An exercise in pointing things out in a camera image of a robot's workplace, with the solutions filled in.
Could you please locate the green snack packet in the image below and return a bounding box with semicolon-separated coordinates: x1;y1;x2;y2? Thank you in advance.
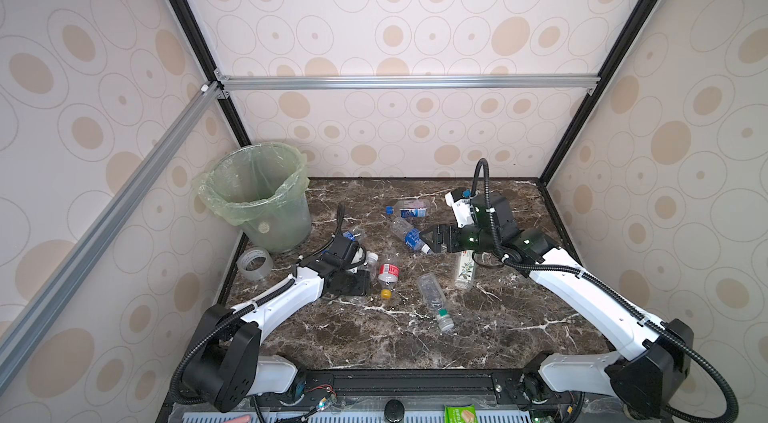
444;405;479;423

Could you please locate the aluminium frame rail left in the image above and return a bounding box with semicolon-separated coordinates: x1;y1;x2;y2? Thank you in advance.
1;81;223;391

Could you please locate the clear bottle green neck band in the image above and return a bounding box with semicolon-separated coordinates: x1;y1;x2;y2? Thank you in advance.
417;273;454;333

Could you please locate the flat clear bottle white cap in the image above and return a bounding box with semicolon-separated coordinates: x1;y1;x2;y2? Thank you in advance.
359;252;379;282

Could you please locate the small clear bottle blue label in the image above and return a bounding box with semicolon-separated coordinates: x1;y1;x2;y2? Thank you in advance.
343;225;366;244

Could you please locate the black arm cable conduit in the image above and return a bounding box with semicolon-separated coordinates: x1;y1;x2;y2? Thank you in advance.
167;202;349;406
470;158;740;423

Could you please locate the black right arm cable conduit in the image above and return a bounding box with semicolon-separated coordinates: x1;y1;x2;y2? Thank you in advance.
470;158;740;423

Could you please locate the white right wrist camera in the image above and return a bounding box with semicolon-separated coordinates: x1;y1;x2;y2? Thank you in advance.
445;188;474;228

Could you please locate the clear bottle pink label blue cap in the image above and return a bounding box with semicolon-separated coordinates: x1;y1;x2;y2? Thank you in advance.
385;199;429;218

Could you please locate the clear bottle red label yellow cap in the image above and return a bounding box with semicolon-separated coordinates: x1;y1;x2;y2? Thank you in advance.
377;255;400;300

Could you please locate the clear Pocari bottle blue label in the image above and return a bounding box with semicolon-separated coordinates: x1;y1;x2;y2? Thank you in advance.
390;217;432;254

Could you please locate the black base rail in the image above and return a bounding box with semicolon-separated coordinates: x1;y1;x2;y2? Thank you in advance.
157;367;673;423

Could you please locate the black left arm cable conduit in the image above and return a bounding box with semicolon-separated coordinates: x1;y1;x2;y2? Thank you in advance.
167;202;349;406

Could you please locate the black round knob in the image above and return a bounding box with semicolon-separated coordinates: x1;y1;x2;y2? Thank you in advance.
383;399;406;423

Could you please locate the aluminium frame rail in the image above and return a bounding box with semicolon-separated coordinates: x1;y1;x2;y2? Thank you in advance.
1;81;223;391
222;74;600;92

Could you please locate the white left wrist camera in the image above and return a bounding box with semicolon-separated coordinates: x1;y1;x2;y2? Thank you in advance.
343;231;367;270

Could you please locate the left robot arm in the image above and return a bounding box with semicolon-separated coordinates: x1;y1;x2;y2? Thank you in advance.
169;234;378;412

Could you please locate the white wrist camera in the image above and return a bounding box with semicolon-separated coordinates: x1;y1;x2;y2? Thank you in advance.
343;231;367;270
445;188;474;228

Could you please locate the grey mesh waste bin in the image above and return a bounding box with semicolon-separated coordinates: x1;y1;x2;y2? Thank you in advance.
200;141;313;255

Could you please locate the green plastic bin liner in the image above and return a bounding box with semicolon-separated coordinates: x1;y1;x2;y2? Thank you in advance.
191;140;311;227

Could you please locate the clear bottle green label grey cap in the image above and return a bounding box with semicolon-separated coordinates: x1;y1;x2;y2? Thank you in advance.
454;251;476;290

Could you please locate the aluminium frame rail back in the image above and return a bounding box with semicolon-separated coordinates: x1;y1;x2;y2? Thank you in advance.
222;74;600;92

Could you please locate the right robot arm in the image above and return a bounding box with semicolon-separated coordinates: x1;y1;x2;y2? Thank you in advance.
422;189;694;419

